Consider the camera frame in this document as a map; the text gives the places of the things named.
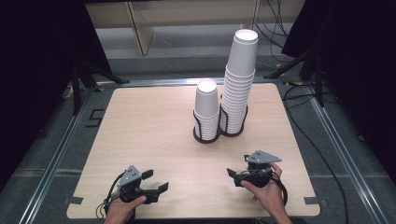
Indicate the black metal stand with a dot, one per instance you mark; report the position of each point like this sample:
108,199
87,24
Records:
317,81
76,90

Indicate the metal floor rail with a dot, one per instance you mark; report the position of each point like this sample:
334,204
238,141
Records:
53,165
345,165
155,82

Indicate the dark curtain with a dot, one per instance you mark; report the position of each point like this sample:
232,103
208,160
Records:
37,77
361,77

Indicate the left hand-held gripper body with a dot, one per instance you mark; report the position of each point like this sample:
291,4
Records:
129,179

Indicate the tall stack of paper cups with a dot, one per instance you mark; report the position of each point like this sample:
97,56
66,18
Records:
242,59

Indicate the short stack of paper cups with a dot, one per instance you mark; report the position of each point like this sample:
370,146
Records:
206,102

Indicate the person's right hand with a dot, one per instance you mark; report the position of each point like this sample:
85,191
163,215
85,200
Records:
271,196

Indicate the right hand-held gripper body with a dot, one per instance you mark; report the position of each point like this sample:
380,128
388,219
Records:
260,174

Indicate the person's left hand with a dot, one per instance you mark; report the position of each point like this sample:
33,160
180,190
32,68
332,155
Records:
120,211

